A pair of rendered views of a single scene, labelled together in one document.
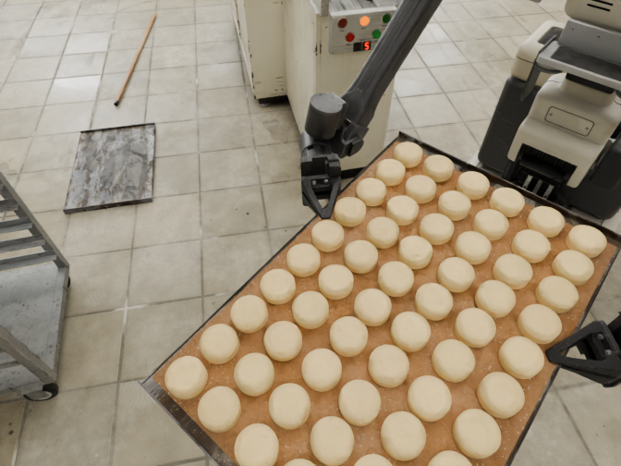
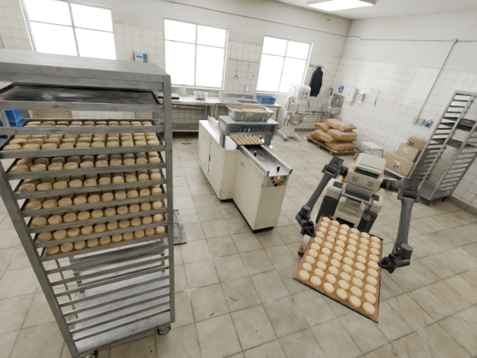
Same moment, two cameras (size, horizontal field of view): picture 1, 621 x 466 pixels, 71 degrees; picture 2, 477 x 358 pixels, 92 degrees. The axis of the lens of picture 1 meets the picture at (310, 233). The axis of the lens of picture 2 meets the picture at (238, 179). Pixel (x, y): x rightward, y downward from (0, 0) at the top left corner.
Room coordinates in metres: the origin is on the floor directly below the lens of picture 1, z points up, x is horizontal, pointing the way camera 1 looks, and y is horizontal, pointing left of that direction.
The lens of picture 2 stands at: (-0.51, 0.75, 1.94)
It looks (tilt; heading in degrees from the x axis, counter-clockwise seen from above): 29 degrees down; 346
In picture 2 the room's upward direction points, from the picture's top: 8 degrees clockwise
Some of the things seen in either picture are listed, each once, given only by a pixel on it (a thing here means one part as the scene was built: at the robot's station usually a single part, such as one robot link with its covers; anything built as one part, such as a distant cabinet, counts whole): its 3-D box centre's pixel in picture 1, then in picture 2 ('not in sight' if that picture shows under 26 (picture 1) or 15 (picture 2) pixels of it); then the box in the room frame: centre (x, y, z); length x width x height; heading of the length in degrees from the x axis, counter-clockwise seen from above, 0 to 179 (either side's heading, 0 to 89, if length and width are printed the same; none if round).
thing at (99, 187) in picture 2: not in sight; (99, 186); (0.48, 1.15, 1.32); 0.64 x 0.03 x 0.03; 104
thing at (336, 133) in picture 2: not in sight; (343, 133); (4.50, -2.95, 0.47); 0.72 x 0.42 x 0.17; 106
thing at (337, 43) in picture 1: (361, 30); (277, 180); (1.56, -0.19, 0.77); 0.24 x 0.04 x 0.14; 103
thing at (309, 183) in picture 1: (322, 202); (309, 233); (0.51, -0.02, 0.97); 0.09 x 0.07 x 0.07; 5
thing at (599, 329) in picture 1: (578, 356); (383, 266); (0.23, -0.35, 0.97); 0.09 x 0.07 x 0.07; 95
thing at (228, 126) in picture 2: not in sight; (247, 132); (2.40, 0.01, 1.01); 0.72 x 0.33 x 0.34; 103
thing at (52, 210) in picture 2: not in sight; (102, 202); (0.48, 1.15, 1.23); 0.64 x 0.03 x 0.03; 104
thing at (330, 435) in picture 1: (332, 440); (343, 285); (0.13, -0.02, 0.98); 0.05 x 0.05 x 0.02
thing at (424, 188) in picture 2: not in sight; (451, 150); (2.43, -3.52, 0.93); 0.64 x 0.51 x 1.78; 103
